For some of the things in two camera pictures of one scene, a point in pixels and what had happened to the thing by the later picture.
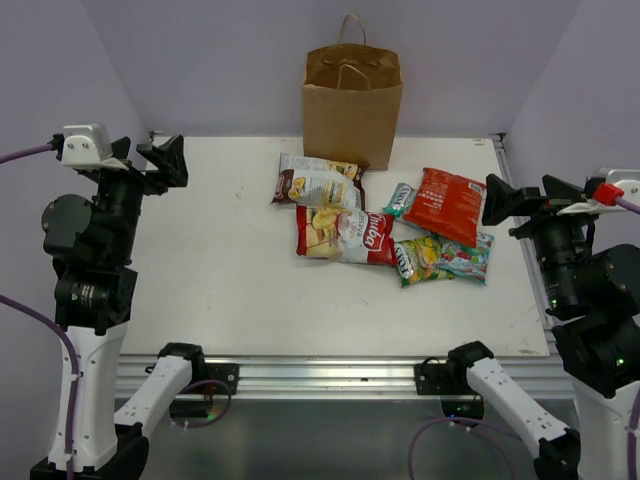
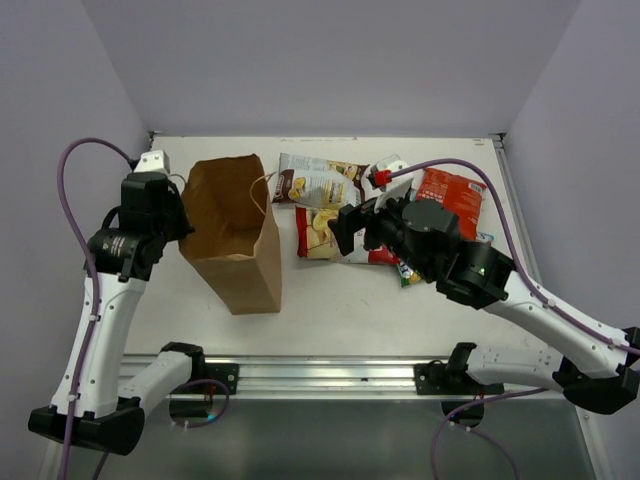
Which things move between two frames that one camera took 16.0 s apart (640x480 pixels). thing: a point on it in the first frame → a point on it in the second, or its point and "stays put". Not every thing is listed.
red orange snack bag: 449,205 stays put
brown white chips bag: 304,180 stays put
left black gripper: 167,158 → 183,227
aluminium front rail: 544,377 stays put
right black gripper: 502,198 → 352,219
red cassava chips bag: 345,235 stays put
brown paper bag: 351,99 → 235,237
